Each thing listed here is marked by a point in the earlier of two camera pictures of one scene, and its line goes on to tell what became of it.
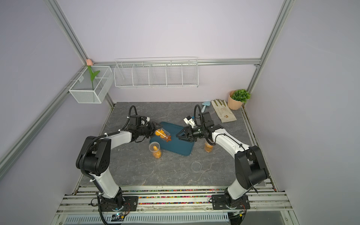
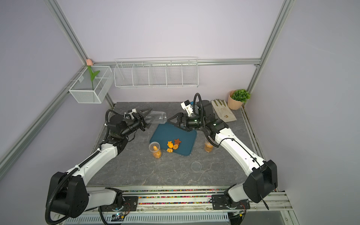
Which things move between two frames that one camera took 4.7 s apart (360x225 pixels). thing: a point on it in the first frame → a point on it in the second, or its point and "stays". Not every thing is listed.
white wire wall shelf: x=152 y=72 stays
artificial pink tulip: x=89 y=63 stays
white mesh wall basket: x=92 y=84 stays
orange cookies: x=162 y=134 → x=171 y=146
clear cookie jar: x=155 y=148 stays
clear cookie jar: x=208 y=148 stays
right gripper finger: x=183 y=137 → x=182 y=124
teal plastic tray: x=180 y=146 stays
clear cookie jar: x=162 y=134 → x=155 y=117
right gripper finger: x=185 y=129 → x=179 y=116
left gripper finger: x=156 y=125 → x=141 y=112
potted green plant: x=236 y=98 stays
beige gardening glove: x=221 y=108 stays
